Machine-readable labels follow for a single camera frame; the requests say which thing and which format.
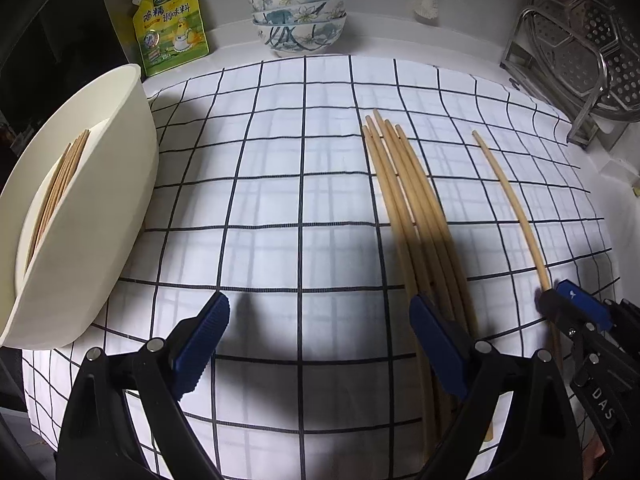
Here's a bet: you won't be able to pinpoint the wooden chopstick apart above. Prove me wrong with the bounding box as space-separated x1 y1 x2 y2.
472 130 563 366

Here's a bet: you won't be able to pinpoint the wooden chopstick on cloth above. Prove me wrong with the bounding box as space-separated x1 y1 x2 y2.
372 108 469 331
381 119 478 336
361 116 436 460
364 114 454 421

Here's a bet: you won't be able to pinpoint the white round plate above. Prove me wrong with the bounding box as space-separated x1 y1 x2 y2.
1 64 158 350

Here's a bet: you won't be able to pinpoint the checkered white cloth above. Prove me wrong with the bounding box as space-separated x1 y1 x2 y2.
23 55 620 479

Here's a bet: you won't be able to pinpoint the steel dish rack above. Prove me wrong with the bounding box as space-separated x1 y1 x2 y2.
501 0 639 148

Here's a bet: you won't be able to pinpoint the perforated steel steamer tray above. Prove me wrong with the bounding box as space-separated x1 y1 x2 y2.
527 0 639 122

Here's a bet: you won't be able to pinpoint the white hanging brush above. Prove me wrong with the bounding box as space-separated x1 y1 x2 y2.
410 0 438 21

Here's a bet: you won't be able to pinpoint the yellow seasoning pouch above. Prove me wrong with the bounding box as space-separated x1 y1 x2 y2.
132 0 209 77

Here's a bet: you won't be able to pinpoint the bottom floral bowl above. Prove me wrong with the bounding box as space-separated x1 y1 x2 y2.
254 16 347 56

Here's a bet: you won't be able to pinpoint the black range hood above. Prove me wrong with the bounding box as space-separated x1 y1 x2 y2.
1 0 141 156

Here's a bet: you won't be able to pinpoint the middle floral bowl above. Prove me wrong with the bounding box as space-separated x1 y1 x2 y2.
253 0 347 26

